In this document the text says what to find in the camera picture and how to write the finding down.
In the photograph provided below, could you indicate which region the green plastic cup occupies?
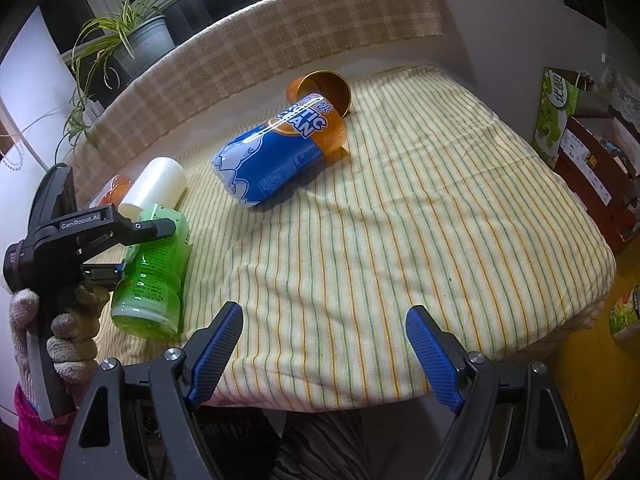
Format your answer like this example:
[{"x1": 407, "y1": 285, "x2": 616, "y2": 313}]
[{"x1": 111, "y1": 204, "x2": 191, "y2": 340}]

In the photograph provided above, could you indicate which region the pink sleeve forearm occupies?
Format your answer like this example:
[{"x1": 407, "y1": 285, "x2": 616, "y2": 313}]
[{"x1": 14, "y1": 385, "x2": 76, "y2": 480}]

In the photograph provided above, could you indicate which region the white plastic cup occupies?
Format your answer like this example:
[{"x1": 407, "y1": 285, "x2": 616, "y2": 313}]
[{"x1": 118, "y1": 157, "x2": 186, "y2": 221}]

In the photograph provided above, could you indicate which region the blue labelled cup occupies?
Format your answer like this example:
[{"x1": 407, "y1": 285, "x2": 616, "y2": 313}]
[{"x1": 213, "y1": 110, "x2": 325, "y2": 207}]

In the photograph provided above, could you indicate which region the orange cup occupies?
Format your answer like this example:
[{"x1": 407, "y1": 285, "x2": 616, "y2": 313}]
[{"x1": 281, "y1": 70, "x2": 352, "y2": 160}]

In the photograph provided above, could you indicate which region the gloved left hand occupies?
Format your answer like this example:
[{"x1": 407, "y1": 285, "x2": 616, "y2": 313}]
[{"x1": 9, "y1": 284, "x2": 110, "y2": 414}]

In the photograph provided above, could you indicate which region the small orange-white bottle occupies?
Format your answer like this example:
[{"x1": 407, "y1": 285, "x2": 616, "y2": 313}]
[{"x1": 89, "y1": 174, "x2": 132, "y2": 208}]

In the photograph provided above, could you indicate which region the green snack package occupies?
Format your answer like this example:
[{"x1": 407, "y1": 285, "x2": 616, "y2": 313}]
[{"x1": 608, "y1": 285, "x2": 640, "y2": 339}]

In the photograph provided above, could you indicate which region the yellow striped cloth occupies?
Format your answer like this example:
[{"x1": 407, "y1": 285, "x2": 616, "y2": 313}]
[{"x1": 74, "y1": 63, "x2": 618, "y2": 413}]

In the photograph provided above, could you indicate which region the potted spider plant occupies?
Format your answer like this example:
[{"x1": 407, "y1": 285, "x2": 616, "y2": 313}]
[{"x1": 54, "y1": 0, "x2": 167, "y2": 162}]

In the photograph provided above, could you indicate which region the dark red box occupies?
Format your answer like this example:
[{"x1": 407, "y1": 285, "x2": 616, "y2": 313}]
[{"x1": 555, "y1": 116, "x2": 639, "y2": 254}]

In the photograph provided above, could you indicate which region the green paper bag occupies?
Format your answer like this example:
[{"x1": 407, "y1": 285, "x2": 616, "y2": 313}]
[{"x1": 532, "y1": 67, "x2": 608, "y2": 169}]

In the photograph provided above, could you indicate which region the beige plaid cloth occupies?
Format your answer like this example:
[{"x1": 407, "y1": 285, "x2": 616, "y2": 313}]
[{"x1": 65, "y1": 0, "x2": 444, "y2": 204}]

